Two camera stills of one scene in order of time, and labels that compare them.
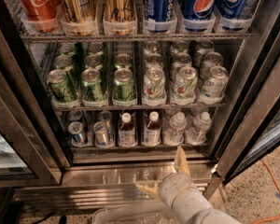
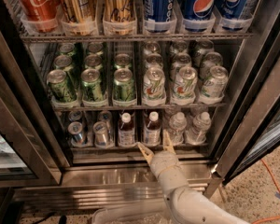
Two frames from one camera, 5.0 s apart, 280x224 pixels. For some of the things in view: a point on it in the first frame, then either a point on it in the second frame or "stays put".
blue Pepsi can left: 159,7 stays put
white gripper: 174,186 -> 162,161
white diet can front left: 154,85 stays put
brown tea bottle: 152,131 stays put
